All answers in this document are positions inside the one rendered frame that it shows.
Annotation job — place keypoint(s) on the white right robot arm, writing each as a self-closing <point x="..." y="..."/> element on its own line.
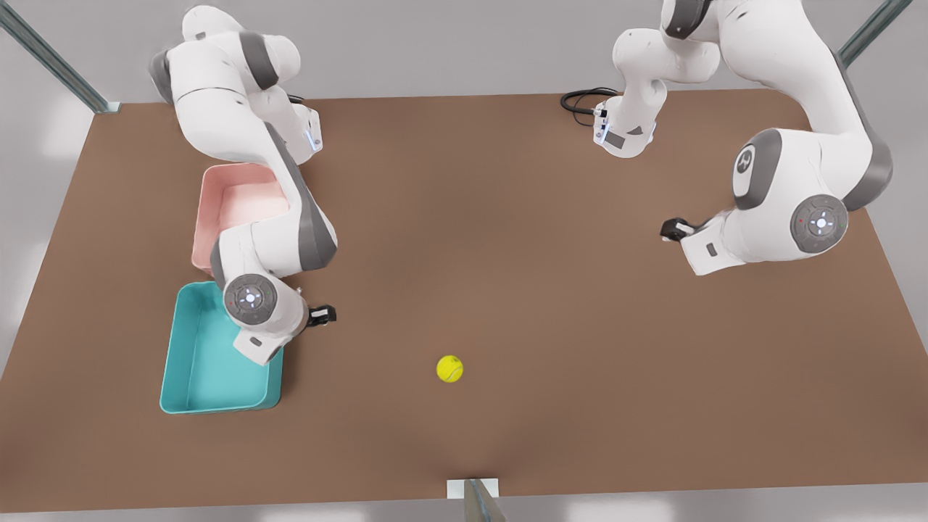
<point x="239" y="123"/>

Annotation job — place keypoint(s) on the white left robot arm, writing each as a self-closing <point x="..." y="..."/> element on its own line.
<point x="797" y="167"/>

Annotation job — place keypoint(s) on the teal plastic tray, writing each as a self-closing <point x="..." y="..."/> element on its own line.
<point x="206" y="362"/>

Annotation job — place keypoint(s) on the yellow tennis ball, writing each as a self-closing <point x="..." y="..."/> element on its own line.
<point x="449" y="368"/>

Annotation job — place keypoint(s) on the pink plastic tray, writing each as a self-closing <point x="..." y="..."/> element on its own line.
<point x="233" y="203"/>

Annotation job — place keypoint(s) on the silver frame post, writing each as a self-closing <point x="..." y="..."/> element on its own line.
<point x="51" y="61"/>
<point x="870" y="32"/>
<point x="475" y="500"/>

